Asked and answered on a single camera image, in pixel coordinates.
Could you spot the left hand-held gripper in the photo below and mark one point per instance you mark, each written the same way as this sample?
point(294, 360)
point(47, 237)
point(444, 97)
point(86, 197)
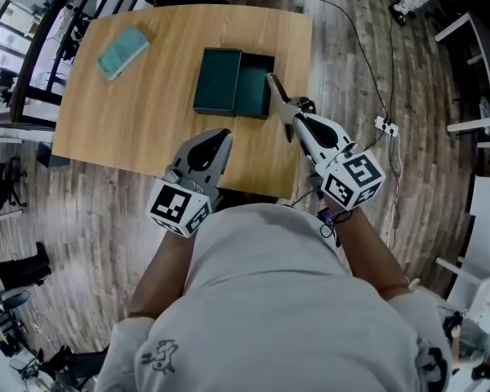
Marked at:
point(200, 159)

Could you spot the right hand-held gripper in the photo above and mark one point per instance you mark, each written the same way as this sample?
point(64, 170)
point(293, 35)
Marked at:
point(351, 178)

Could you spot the dark green container box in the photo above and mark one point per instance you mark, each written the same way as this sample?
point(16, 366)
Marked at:
point(253, 86)

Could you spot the person's right forearm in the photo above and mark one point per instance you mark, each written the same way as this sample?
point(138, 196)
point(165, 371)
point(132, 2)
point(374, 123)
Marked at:
point(371, 251)

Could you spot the person's left forearm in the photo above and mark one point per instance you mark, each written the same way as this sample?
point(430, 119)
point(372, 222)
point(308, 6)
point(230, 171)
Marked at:
point(163, 268)

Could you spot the dark green box lid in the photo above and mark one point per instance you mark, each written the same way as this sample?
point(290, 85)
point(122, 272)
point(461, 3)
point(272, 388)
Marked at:
point(217, 80)

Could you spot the white power strip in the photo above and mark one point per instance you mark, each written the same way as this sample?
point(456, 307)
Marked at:
point(386, 124)

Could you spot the small blue wrist device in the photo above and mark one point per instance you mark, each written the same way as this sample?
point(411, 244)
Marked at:
point(327, 218)

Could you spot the teal book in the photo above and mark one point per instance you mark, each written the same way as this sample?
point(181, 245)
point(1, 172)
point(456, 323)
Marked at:
point(122, 53)

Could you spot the person's grey shirt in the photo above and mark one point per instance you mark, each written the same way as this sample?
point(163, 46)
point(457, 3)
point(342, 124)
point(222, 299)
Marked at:
point(269, 300)

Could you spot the black chair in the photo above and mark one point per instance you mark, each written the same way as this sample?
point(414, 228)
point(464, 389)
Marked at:
point(2, 186)

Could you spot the white desk with dark top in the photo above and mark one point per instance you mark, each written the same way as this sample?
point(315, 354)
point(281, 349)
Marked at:
point(486, 68)

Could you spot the white cabinet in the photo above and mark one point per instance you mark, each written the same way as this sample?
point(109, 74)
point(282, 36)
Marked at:
point(479, 239)

